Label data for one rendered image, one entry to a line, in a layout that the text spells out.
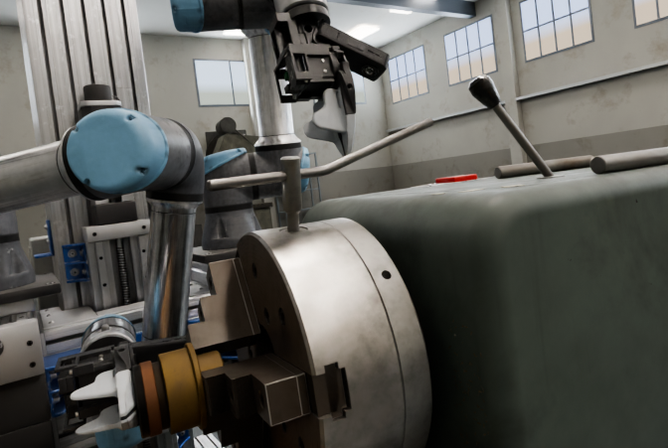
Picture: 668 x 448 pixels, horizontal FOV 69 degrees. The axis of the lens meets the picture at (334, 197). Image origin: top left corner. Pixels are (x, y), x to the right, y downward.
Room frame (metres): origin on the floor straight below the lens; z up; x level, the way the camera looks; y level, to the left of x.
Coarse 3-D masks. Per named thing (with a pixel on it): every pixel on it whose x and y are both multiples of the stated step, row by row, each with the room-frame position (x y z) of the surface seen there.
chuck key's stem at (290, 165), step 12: (288, 156) 0.56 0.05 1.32; (288, 168) 0.55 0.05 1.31; (288, 180) 0.55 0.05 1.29; (300, 180) 0.56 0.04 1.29; (288, 192) 0.55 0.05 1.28; (300, 192) 0.56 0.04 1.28; (288, 204) 0.55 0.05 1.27; (300, 204) 0.56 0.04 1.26; (288, 216) 0.56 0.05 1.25; (288, 228) 0.56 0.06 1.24
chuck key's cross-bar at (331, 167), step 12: (432, 120) 0.68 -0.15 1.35; (408, 132) 0.65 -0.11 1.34; (372, 144) 0.62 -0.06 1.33; (384, 144) 0.63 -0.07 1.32; (348, 156) 0.60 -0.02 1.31; (360, 156) 0.61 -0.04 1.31; (312, 168) 0.57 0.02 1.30; (324, 168) 0.58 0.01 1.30; (336, 168) 0.59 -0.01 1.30; (216, 180) 0.50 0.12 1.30; (228, 180) 0.51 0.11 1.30; (240, 180) 0.51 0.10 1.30; (252, 180) 0.52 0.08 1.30; (264, 180) 0.53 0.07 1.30; (276, 180) 0.54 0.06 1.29
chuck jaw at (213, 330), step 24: (216, 264) 0.61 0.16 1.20; (240, 264) 0.62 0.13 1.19; (216, 288) 0.59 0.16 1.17; (240, 288) 0.60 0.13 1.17; (216, 312) 0.58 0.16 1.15; (240, 312) 0.58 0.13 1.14; (192, 336) 0.55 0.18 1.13; (216, 336) 0.56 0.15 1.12; (240, 336) 0.57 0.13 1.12; (264, 336) 0.60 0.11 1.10
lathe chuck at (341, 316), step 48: (240, 240) 0.62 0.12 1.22; (288, 240) 0.53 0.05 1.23; (336, 240) 0.54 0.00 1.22; (288, 288) 0.47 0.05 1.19; (336, 288) 0.48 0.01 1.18; (288, 336) 0.48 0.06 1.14; (336, 336) 0.46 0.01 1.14; (384, 336) 0.47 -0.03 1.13; (384, 384) 0.46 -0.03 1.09; (288, 432) 0.52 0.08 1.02; (336, 432) 0.44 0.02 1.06; (384, 432) 0.46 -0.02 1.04
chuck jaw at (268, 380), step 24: (264, 360) 0.52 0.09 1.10; (216, 384) 0.49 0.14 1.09; (240, 384) 0.47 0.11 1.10; (264, 384) 0.44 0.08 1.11; (288, 384) 0.44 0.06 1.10; (312, 384) 0.44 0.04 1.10; (336, 384) 0.45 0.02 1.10; (216, 408) 0.49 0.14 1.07; (240, 408) 0.47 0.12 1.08; (264, 408) 0.44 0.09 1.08; (288, 408) 0.44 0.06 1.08; (312, 408) 0.45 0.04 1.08; (336, 408) 0.45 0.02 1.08
